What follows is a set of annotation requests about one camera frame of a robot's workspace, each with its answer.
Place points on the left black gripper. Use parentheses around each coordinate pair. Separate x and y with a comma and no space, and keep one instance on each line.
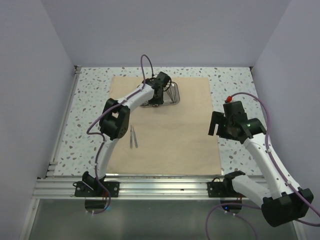
(159,101)

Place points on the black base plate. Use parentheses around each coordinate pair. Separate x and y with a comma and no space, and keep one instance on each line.
(221,189)
(84,190)

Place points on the beige surgical cloth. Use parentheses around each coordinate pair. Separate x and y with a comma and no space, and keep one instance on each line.
(171,139)

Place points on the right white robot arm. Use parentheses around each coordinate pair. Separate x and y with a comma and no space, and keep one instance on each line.
(282,200)

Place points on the steel forceps in tray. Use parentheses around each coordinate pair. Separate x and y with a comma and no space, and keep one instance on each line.
(146,104)

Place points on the aluminium rail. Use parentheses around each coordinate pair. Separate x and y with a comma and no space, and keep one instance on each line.
(53,161)
(131,187)

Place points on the steel instrument tray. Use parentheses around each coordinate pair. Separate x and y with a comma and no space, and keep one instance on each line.
(166,99)

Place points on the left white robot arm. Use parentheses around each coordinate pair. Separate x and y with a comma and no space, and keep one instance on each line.
(113,124)

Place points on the thin steel probe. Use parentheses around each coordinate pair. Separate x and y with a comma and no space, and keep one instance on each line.
(170,94)

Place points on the aluminium left side rail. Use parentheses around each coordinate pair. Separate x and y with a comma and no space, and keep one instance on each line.
(53,161)

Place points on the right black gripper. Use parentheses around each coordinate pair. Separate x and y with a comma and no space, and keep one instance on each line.
(218,118)

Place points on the aluminium front rail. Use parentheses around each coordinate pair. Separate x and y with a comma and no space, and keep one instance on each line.
(131,187)

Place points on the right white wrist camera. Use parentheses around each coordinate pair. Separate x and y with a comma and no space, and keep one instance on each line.
(228,99)

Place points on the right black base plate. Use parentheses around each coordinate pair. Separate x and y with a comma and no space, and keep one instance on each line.
(221,189)

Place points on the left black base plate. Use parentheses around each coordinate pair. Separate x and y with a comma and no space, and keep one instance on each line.
(84,190)

